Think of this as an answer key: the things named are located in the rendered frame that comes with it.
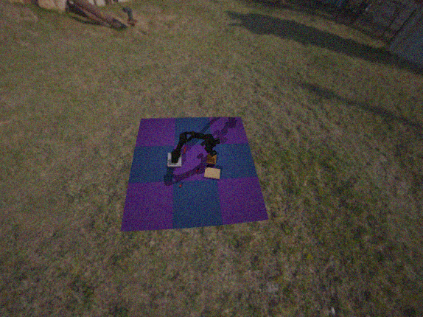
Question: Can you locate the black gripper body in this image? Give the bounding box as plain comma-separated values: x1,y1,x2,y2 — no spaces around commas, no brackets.
201,142,217,156

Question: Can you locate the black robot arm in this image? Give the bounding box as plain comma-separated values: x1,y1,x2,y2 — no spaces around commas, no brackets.
171,131,220,163

